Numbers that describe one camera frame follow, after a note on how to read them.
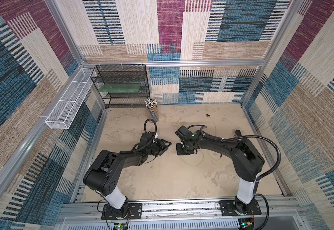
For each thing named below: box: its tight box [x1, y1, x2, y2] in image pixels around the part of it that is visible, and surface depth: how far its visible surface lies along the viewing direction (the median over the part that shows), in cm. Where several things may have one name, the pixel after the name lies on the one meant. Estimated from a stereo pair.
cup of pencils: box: [144, 98, 160, 123], surface depth 101 cm
